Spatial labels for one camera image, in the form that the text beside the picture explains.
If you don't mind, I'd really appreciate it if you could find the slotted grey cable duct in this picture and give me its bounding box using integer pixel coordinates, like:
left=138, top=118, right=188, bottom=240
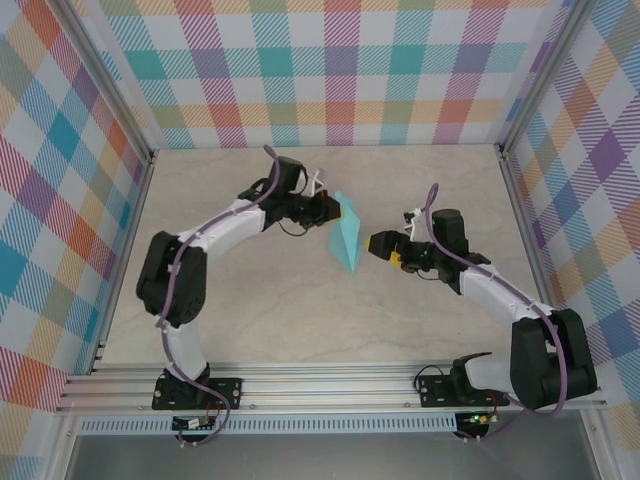
left=78, top=417, right=459, bottom=436

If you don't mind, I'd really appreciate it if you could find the black wire loop at base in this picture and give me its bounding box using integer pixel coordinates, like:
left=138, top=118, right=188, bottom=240
left=413, top=366, right=444, bottom=396

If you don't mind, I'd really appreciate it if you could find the right small circuit board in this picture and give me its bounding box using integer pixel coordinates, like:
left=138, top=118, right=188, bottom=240
left=460, top=411, right=499, bottom=427

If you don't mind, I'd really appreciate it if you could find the left small circuit board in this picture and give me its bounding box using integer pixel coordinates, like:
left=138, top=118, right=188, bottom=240
left=171, top=415, right=217, bottom=432

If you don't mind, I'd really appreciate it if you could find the aluminium side rail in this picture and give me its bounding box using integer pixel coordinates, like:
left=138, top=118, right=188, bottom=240
left=89, top=149, right=157, bottom=374
left=494, top=143, right=574, bottom=371

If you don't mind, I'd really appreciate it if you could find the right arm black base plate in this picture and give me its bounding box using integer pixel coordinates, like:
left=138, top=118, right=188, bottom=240
left=418, top=372, right=511, bottom=409

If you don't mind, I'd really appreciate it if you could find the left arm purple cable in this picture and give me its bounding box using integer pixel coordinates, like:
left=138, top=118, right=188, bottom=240
left=157, top=144, right=282, bottom=449

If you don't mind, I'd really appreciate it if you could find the grey metal panel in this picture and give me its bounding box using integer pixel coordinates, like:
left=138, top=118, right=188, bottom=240
left=64, top=433, right=599, bottom=480

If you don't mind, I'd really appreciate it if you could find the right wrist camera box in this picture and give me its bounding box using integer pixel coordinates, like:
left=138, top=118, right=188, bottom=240
left=402, top=205, right=429, bottom=237

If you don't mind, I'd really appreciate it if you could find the small circuit board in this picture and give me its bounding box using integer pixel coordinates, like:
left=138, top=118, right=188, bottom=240
left=171, top=415, right=217, bottom=432
left=460, top=411, right=499, bottom=427

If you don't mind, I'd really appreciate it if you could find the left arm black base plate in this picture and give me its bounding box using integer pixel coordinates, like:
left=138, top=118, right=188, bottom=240
left=152, top=375, right=245, bottom=412

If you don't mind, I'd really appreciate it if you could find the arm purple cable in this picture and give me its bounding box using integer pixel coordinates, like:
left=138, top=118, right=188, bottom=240
left=422, top=183, right=571, bottom=444
left=157, top=144, right=282, bottom=449

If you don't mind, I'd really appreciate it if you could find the right aluminium side rail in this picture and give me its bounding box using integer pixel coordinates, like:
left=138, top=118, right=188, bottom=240
left=494, top=143, right=574, bottom=371

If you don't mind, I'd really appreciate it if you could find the left aluminium side rail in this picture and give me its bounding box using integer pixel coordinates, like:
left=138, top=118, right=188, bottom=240
left=89, top=149, right=157, bottom=374

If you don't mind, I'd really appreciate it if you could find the light blue cloth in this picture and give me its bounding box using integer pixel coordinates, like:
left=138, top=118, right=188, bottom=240
left=324, top=190, right=365, bottom=275

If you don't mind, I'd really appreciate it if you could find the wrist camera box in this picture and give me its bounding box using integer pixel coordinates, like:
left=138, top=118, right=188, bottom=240
left=307, top=168, right=330, bottom=197
left=402, top=205, right=429, bottom=237

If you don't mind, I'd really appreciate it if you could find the left aluminium corner post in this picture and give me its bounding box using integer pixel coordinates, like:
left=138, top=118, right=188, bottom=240
left=58, top=0, right=156, bottom=164

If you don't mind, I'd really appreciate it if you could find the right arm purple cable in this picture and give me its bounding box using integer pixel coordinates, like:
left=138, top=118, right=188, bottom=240
left=422, top=183, right=571, bottom=444

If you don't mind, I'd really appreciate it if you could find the long aluminium mounting rail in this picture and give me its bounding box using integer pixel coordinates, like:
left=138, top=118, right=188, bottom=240
left=55, top=362, right=609, bottom=415

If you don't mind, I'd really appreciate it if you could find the aluminium frame leg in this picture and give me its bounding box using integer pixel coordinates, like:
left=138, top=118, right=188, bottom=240
left=42, top=413, right=84, bottom=480
left=579, top=407, right=619, bottom=480

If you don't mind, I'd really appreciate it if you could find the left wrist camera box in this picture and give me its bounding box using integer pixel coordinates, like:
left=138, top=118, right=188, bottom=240
left=307, top=168, right=330, bottom=197

